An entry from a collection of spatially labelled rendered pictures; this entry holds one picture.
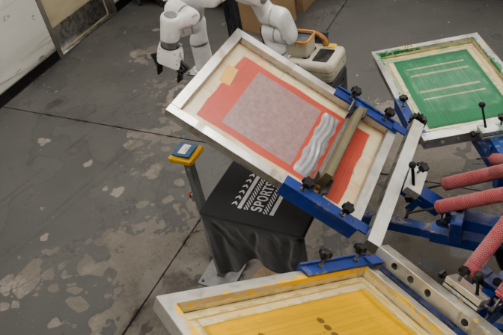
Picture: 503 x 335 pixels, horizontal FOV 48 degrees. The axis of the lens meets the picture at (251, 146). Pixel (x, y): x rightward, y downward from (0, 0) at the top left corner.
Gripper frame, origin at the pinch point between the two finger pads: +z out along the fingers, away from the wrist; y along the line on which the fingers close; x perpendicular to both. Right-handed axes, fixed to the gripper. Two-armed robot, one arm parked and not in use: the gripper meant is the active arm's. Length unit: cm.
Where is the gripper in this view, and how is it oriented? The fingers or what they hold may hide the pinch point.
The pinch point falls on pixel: (169, 75)
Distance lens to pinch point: 233.7
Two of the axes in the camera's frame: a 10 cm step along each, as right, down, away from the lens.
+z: -1.1, 6.9, 7.2
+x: -4.2, 6.2, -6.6
